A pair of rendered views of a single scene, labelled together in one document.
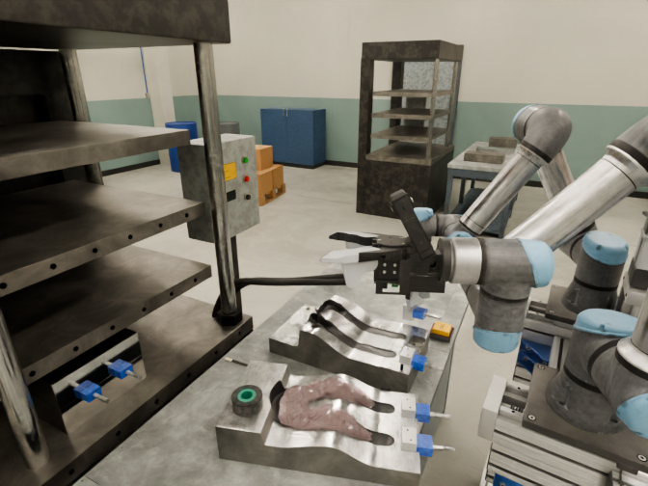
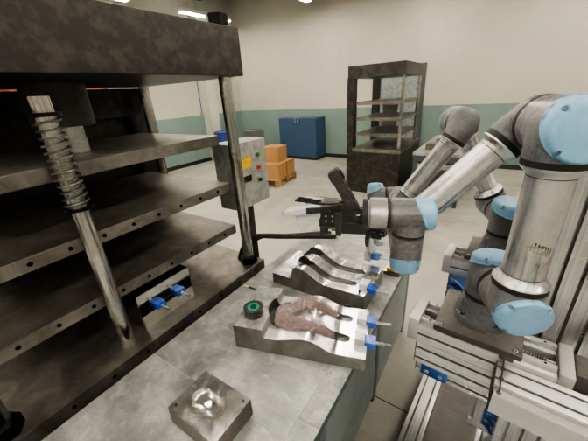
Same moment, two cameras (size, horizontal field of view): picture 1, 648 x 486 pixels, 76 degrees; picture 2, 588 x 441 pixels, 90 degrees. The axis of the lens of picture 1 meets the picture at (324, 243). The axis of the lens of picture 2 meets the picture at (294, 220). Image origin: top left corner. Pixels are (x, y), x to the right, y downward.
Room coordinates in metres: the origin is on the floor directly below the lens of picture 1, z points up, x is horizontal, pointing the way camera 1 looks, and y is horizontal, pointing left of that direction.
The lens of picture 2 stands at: (-0.08, -0.10, 1.71)
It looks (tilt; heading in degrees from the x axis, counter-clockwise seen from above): 23 degrees down; 7
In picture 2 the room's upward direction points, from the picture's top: 4 degrees counter-clockwise
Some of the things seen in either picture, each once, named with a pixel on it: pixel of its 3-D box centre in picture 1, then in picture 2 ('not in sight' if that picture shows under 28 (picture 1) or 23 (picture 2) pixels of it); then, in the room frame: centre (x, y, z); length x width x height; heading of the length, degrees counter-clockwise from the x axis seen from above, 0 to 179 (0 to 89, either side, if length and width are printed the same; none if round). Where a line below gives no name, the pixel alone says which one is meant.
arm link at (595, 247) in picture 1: (600, 256); (506, 214); (1.13, -0.83, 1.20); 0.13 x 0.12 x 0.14; 174
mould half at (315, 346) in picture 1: (349, 336); (325, 271); (1.21, -0.09, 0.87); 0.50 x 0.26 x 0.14; 63
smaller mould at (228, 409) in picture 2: not in sight; (211, 410); (0.49, 0.26, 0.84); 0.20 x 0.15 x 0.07; 63
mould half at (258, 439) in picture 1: (323, 417); (304, 322); (0.86, 0.00, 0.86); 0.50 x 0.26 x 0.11; 80
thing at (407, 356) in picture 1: (421, 364); (374, 290); (1.03, -0.30, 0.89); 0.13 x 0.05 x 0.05; 63
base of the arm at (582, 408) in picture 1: (590, 389); (483, 304); (0.70, -0.57, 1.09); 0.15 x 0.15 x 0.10
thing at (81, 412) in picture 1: (53, 356); (137, 282); (1.09, 0.87, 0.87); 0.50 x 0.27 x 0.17; 63
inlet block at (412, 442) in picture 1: (427, 445); (373, 342); (0.76, -0.26, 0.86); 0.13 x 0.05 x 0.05; 80
